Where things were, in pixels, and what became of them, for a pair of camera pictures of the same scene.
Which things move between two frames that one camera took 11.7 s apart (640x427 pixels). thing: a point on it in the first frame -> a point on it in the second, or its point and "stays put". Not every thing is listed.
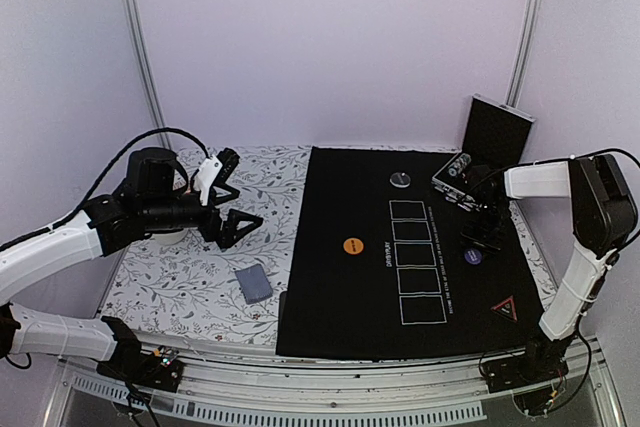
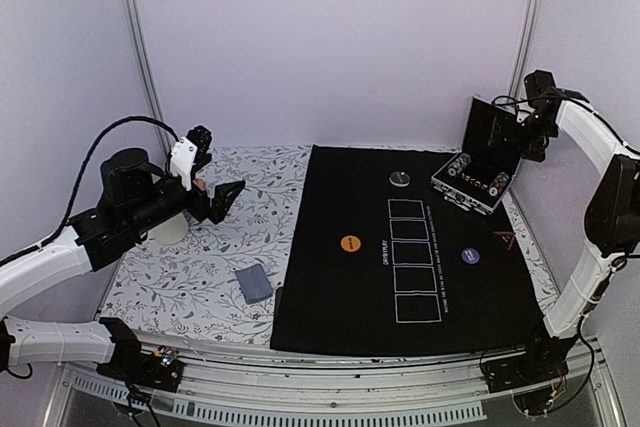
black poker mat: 377,268 stays put
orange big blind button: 353,246 stays put
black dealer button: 400,180 stays put
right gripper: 468,232 -> 508,135
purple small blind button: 473,256 stays put
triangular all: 506,308 -> 506,238
